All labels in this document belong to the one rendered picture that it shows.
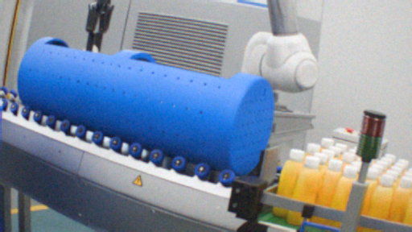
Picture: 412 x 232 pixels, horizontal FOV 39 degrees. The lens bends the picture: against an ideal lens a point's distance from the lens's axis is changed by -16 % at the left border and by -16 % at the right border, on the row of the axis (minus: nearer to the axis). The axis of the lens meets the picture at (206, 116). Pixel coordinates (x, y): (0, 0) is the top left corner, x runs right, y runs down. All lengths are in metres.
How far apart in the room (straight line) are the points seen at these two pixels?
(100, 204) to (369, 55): 2.94
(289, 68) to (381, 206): 0.83
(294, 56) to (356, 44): 2.41
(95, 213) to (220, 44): 1.79
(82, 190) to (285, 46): 0.85
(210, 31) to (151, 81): 1.84
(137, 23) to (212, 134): 2.31
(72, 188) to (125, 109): 0.37
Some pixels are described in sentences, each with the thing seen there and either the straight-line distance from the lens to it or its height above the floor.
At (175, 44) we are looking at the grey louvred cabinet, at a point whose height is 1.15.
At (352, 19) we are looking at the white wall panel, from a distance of 4.68.
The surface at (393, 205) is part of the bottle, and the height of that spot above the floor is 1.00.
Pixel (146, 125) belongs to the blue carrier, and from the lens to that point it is 1.90.
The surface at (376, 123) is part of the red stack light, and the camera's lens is 1.36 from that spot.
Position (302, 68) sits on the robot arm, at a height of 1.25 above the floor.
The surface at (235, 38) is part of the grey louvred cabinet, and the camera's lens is 3.63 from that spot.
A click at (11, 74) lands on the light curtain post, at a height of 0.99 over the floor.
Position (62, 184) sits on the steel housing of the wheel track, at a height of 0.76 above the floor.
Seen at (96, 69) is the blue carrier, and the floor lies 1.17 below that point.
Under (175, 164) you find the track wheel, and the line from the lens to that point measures 1.89.
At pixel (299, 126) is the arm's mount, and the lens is 2.53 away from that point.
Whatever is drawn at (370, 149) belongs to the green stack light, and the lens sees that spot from 1.37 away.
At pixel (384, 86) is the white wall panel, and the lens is 4.58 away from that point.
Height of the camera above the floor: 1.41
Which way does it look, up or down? 10 degrees down
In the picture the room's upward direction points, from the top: 9 degrees clockwise
